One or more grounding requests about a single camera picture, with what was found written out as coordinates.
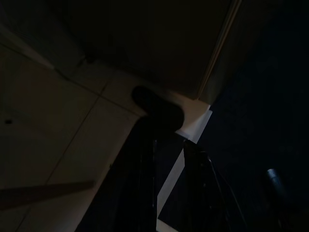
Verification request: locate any black robot foot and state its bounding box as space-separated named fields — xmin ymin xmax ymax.
xmin=131 ymin=86 xmax=186 ymax=134

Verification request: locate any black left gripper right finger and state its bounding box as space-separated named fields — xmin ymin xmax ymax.
xmin=182 ymin=139 xmax=246 ymax=232

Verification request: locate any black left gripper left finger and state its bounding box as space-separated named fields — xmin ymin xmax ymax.
xmin=77 ymin=118 xmax=159 ymax=232

